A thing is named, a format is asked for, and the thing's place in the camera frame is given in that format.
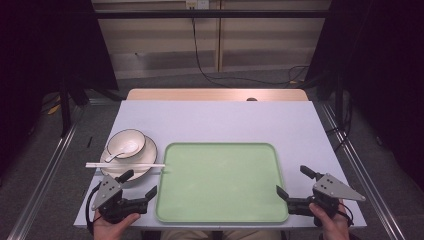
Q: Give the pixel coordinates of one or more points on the black horizontal bar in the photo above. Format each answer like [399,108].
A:
[206,14]

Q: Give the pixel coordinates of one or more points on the white bowl with dark rim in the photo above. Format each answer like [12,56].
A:
[126,138]

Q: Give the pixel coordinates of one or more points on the white ceramic spoon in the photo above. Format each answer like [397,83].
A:
[128,147]

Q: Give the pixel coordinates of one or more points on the person's right hand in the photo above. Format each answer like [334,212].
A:
[335,228]

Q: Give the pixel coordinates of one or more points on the dark curtain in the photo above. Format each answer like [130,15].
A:
[383,66]
[43,50]

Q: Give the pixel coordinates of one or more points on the white plate with dark rim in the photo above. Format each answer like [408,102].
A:
[148,155]

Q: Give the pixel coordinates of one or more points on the metal floor rail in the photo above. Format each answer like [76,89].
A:
[363,173]
[46,173]

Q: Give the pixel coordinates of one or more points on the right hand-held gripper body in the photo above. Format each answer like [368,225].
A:
[330,191]

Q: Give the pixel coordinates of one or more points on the person's left hand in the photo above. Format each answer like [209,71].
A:
[108,230]

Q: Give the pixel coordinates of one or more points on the wooden table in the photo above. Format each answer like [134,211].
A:
[200,94]

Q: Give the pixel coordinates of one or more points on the black metal stand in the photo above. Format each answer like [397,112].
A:
[65,110]

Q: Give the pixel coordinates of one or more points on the green tray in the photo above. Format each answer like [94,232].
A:
[220,183]

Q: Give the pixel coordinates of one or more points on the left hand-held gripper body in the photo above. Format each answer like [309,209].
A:
[111,203]

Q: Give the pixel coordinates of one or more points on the white wall outlet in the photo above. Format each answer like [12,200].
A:
[197,4]

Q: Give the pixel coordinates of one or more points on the wooden wall post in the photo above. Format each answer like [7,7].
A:
[219,40]

